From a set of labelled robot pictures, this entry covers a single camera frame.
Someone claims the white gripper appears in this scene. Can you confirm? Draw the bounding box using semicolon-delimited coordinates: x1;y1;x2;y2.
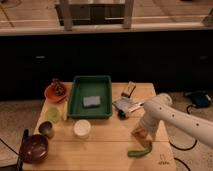
136;114;158;138

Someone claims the red yellow apple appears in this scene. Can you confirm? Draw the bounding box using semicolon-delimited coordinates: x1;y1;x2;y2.
131;128;148;143

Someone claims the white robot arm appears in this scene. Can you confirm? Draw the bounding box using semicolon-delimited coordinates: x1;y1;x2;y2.
134;93;213;148

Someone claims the white paper cup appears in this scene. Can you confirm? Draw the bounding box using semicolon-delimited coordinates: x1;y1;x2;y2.
73;119;91;138

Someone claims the light green plastic cup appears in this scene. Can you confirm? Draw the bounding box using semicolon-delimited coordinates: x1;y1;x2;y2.
45;107;60;123

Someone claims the grey cloth with black object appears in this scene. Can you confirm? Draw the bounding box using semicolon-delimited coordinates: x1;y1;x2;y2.
112;97;134;120

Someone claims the brown small box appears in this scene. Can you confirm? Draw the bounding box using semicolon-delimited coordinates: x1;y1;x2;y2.
121;81;136;98

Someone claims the blue black floor device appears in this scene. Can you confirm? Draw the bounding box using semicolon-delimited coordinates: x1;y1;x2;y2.
185;91;212;108

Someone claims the green plastic tray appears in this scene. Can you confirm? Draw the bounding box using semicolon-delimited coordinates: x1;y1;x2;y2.
67;75;112;119

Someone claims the blue grey sponge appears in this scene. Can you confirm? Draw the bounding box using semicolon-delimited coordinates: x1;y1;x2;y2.
83;96;101;107

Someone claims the dark pine cone object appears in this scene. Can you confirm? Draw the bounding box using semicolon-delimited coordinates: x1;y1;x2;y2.
52;78;65;96

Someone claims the orange plate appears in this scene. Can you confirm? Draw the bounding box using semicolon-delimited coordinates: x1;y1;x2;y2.
44;84;68;103

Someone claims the dark red bowl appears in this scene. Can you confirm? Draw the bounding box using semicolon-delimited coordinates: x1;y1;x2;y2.
22;134;49;164

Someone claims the black handled knife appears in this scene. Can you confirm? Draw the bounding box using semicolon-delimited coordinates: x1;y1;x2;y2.
130;102;144;112

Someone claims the black cable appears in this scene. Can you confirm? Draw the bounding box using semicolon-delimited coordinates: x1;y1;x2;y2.
168;103;201;152

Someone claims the white stool frame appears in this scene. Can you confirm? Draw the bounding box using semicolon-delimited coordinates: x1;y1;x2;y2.
54;0;134;31

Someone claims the black spoon handle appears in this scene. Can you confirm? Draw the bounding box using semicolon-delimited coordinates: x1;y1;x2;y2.
16;129;29;171

